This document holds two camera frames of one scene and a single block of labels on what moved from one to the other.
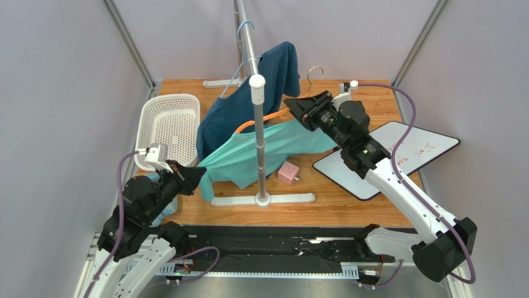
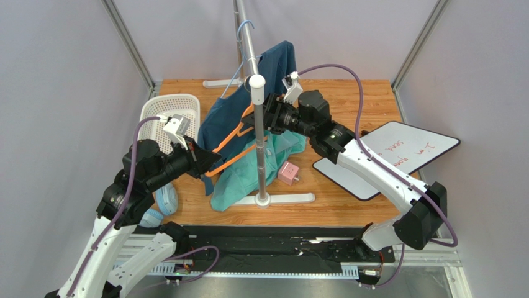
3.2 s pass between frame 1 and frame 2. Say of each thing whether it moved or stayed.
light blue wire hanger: stayed
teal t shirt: moved
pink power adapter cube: stayed
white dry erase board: stayed
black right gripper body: moved
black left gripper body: moved
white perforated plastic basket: stayed
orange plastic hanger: moved
